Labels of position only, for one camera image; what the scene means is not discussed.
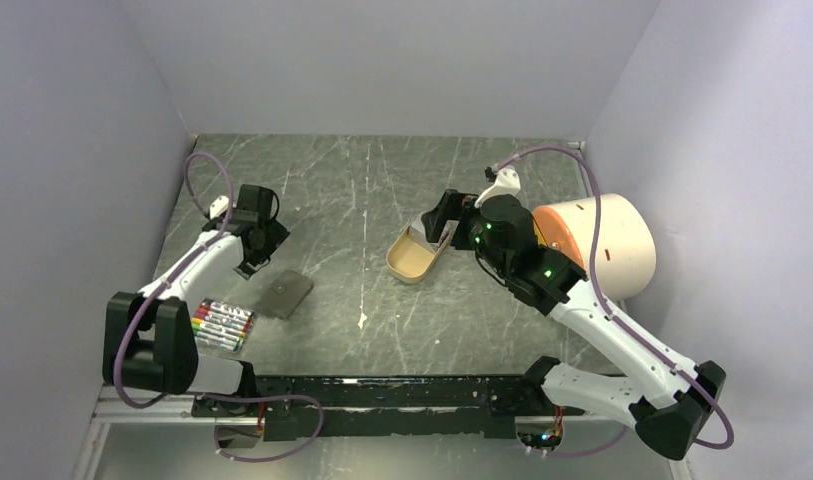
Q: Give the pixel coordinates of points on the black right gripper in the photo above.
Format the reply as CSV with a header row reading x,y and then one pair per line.
x,y
449,208

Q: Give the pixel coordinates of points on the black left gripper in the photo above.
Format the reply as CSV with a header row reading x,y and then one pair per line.
x,y
276,236

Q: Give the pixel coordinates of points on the grey card holder wallet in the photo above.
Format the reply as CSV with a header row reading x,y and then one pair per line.
x,y
284,294

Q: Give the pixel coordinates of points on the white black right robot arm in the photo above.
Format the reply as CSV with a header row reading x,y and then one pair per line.
x,y
665,397

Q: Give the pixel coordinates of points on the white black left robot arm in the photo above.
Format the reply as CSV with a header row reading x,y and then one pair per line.
x,y
149,342

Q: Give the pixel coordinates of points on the beige oval tray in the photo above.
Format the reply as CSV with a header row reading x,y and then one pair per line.
x,y
411,256

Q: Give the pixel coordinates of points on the pack of coloured markers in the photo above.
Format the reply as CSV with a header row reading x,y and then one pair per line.
x,y
221,326

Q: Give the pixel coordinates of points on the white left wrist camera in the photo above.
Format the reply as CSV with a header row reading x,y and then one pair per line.
x,y
219,207

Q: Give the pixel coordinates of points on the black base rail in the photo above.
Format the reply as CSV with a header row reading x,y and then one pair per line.
x,y
494,406

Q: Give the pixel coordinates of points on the aluminium frame rail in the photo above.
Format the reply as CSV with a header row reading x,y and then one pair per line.
x,y
110,410

